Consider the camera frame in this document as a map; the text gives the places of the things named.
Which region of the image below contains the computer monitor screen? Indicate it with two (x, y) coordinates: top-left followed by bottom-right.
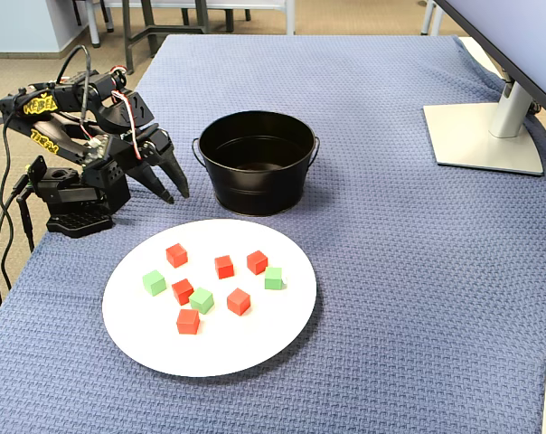
(433, 0), (546, 124)

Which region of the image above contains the white metal table leg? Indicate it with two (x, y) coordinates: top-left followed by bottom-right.
(419, 0), (446, 37)
(86, 0), (103, 49)

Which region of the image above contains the white table with leg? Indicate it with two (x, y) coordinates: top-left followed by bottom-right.
(105, 0), (297, 36)

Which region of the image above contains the green cube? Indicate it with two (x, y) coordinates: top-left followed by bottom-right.
(264, 266), (284, 291)
(142, 269), (167, 297)
(189, 287), (215, 316)

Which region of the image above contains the black camera cable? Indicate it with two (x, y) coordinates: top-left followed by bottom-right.
(0, 43), (93, 308)

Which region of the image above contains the light blue cabinet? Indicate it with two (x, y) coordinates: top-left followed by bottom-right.
(0, 0), (91, 55)

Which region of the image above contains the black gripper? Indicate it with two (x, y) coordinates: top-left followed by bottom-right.
(94, 90), (192, 205)

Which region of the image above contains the red cube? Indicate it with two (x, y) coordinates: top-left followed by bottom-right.
(246, 250), (269, 276)
(226, 288), (252, 316)
(175, 308), (201, 335)
(213, 254), (235, 280)
(165, 242), (189, 269)
(171, 278), (195, 307)

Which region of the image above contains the silver monitor stand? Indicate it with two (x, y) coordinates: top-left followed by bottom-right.
(422, 67), (545, 176)

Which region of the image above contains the blue woven tablecloth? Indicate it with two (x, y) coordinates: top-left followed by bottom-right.
(0, 33), (546, 434)

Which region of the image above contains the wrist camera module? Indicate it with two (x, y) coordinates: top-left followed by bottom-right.
(83, 137), (110, 159)

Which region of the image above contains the white round plate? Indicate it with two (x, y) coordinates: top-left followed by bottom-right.
(101, 218), (318, 379)

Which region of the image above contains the black metal bucket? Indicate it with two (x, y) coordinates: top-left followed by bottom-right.
(191, 110), (322, 217)

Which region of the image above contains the black base cable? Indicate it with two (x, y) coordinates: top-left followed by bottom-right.
(1, 174), (37, 293)

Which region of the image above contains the white red servo wire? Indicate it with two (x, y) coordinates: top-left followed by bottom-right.
(109, 65), (144, 160)

